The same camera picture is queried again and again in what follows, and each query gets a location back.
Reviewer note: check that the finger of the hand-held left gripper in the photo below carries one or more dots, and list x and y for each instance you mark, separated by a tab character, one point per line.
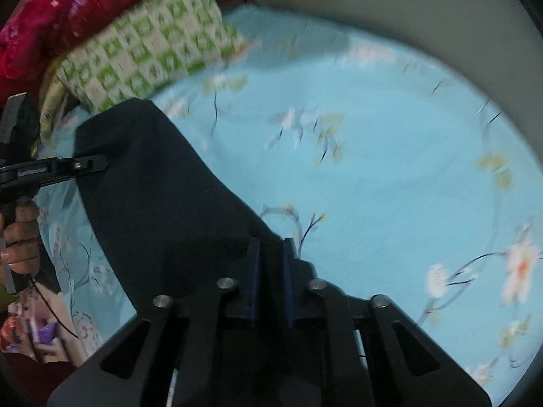
87	163

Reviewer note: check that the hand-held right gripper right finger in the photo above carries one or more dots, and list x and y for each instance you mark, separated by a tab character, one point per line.
289	280

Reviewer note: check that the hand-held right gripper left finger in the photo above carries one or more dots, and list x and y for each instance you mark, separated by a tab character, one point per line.
253	280

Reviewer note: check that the black pants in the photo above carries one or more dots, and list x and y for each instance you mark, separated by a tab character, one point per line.
169	203

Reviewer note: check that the person's left hand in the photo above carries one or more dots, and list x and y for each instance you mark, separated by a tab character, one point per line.
22	241

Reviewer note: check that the blue floral bed sheet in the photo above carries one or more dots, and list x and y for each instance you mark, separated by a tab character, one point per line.
360	203

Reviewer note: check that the green checkered pillow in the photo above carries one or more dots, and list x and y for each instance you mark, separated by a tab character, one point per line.
144	55

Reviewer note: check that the red floral blanket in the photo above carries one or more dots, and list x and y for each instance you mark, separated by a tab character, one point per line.
63	8

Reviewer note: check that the person's floral clothing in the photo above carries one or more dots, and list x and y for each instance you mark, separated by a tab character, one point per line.
38	335

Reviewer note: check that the grey headboard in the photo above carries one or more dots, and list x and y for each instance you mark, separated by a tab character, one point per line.
407	12

